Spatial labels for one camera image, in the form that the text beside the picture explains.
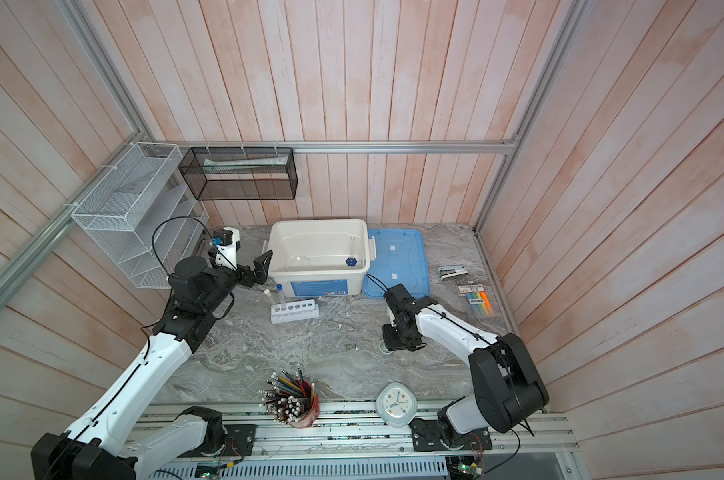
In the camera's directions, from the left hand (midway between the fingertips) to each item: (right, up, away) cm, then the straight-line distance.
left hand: (256, 252), depth 74 cm
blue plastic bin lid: (+42, -2, +36) cm, 55 cm away
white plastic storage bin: (+13, -2, +35) cm, 37 cm away
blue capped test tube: (+3, -13, +14) cm, 20 cm away
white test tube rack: (+6, -18, +19) cm, 27 cm away
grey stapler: (+60, -6, +31) cm, 68 cm away
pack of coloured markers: (+67, -15, +24) cm, 72 cm away
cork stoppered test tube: (0, -11, +10) cm, 15 cm away
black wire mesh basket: (-16, +29, +30) cm, 45 cm away
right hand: (+36, -27, +14) cm, 47 cm away
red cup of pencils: (+11, -32, -11) cm, 36 cm away
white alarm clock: (+36, -40, +3) cm, 54 cm away
